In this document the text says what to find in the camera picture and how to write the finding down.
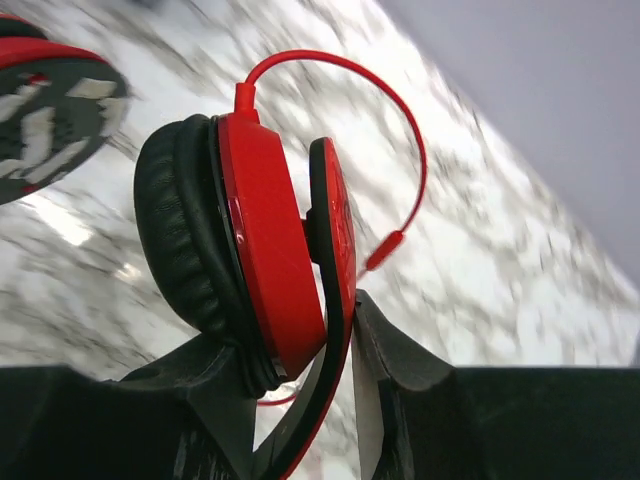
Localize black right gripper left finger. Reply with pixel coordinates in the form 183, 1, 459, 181
1, 335, 255, 479

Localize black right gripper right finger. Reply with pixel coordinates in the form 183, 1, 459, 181
352, 292, 639, 479

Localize red black headphones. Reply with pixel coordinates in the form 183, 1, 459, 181
0, 14, 359, 480

